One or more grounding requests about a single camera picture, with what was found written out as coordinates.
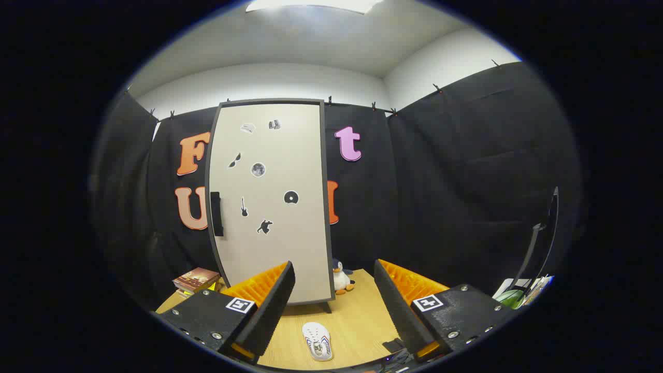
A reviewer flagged brown book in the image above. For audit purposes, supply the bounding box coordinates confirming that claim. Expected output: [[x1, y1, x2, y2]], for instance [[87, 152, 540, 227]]
[[172, 267, 221, 292]]

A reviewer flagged black backdrop cloth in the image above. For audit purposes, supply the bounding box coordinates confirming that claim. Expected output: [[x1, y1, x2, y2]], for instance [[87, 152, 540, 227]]
[[91, 61, 583, 317]]

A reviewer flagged beige shoe cabinet door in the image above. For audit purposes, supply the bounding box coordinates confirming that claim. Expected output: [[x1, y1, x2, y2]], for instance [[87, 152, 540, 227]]
[[207, 102, 332, 304]]

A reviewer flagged yellow book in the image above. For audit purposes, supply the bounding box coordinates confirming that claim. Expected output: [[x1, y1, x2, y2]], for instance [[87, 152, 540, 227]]
[[176, 280, 224, 300]]

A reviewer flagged black curved stand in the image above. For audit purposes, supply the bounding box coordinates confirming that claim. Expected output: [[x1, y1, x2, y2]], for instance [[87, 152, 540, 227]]
[[510, 186, 560, 296]]

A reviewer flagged white striped shoe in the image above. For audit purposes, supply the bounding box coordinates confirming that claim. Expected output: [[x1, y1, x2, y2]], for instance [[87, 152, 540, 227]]
[[302, 322, 334, 362]]

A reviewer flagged grey shoe cabinet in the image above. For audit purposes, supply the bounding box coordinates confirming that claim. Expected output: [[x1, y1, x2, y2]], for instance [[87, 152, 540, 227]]
[[205, 97, 336, 314]]

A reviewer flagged white sheet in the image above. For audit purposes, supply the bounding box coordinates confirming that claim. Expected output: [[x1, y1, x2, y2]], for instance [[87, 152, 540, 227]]
[[492, 277, 554, 309]]

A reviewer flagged penguin plush toy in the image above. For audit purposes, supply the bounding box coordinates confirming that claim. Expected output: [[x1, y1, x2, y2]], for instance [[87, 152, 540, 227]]
[[332, 259, 356, 296]]

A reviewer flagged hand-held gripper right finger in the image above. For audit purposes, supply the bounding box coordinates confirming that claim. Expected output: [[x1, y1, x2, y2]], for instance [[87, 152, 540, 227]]
[[374, 259, 518, 363]]

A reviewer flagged green round object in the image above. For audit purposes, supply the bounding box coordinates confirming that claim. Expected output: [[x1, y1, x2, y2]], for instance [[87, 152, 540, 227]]
[[497, 289, 525, 310]]

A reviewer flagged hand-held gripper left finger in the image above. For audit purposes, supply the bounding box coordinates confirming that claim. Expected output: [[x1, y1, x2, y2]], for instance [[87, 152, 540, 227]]
[[155, 261, 296, 363]]

